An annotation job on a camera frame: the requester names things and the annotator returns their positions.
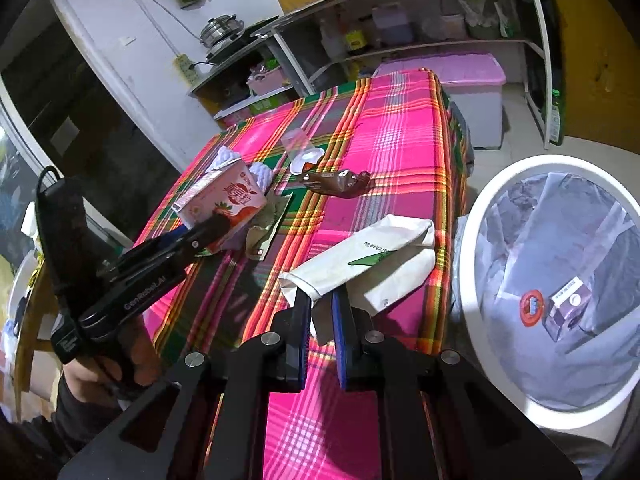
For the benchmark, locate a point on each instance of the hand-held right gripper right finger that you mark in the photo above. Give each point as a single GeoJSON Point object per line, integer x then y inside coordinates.
{"type": "Point", "coordinates": [342, 345]}

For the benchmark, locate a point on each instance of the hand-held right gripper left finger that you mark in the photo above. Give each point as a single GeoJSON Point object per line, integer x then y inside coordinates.
{"type": "Point", "coordinates": [296, 345]}

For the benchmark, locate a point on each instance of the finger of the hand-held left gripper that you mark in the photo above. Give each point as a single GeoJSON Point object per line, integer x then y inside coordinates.
{"type": "Point", "coordinates": [172, 234]}
{"type": "Point", "coordinates": [200, 234]}

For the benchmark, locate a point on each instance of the pink strawberry milk carton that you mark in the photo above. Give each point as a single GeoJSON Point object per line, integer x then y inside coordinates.
{"type": "Point", "coordinates": [225, 195]}

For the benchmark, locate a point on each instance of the white paper bag green print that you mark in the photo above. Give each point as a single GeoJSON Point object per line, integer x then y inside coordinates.
{"type": "Point", "coordinates": [360, 260]}

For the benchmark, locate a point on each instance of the white round trash bin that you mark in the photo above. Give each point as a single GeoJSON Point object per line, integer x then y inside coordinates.
{"type": "Point", "coordinates": [472, 260]}

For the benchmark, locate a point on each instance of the person's left forearm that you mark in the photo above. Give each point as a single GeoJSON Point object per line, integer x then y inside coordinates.
{"type": "Point", "coordinates": [50, 435]}

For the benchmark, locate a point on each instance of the person's left hand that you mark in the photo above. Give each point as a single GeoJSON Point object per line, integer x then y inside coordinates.
{"type": "Point", "coordinates": [100, 377]}

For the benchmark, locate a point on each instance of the white foam fruit net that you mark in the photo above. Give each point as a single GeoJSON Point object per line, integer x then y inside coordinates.
{"type": "Point", "coordinates": [261, 175]}

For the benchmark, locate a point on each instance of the clear plastic cup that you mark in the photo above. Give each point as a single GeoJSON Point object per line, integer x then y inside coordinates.
{"type": "Point", "coordinates": [297, 142]}

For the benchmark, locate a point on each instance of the brown chocolate wrapper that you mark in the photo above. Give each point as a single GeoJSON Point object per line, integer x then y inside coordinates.
{"type": "Point", "coordinates": [335, 183]}

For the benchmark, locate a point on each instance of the green cardboard box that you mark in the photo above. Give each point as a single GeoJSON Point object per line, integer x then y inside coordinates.
{"type": "Point", "coordinates": [270, 105]}

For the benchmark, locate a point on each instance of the small white shelf unit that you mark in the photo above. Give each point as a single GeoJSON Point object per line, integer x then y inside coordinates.
{"type": "Point", "coordinates": [220, 72]}

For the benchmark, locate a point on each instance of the yellow power strip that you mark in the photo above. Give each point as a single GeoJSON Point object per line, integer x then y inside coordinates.
{"type": "Point", "coordinates": [186, 71]}

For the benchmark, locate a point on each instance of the red round lid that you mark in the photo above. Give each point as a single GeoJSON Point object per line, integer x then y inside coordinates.
{"type": "Point", "coordinates": [525, 310]}

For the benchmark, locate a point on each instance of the steel steamer pot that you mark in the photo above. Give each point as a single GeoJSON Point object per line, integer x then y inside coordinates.
{"type": "Point", "coordinates": [220, 30]}

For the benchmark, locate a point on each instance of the pink plaid tablecloth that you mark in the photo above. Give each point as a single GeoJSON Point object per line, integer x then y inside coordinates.
{"type": "Point", "coordinates": [390, 135]}

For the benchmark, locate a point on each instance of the purple drink carton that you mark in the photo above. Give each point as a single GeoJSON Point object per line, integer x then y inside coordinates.
{"type": "Point", "coordinates": [565, 310]}

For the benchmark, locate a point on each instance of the yellow oil bottle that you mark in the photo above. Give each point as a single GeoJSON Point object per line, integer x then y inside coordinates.
{"type": "Point", "coordinates": [357, 69]}

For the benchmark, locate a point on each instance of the dark jar yellow label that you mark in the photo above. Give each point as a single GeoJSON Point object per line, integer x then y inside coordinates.
{"type": "Point", "coordinates": [356, 42]}

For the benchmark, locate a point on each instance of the translucent plastic bin liner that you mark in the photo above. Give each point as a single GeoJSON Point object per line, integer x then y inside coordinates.
{"type": "Point", "coordinates": [575, 240]}

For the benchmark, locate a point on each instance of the storage box with pink lid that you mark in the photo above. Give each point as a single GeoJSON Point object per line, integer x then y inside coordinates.
{"type": "Point", "coordinates": [470, 105]}

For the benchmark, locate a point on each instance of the purple plastic container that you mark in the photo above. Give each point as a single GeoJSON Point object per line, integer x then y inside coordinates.
{"type": "Point", "coordinates": [392, 27]}

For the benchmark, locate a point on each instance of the green glass bottle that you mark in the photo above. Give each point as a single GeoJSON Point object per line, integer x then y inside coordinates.
{"type": "Point", "coordinates": [556, 120]}

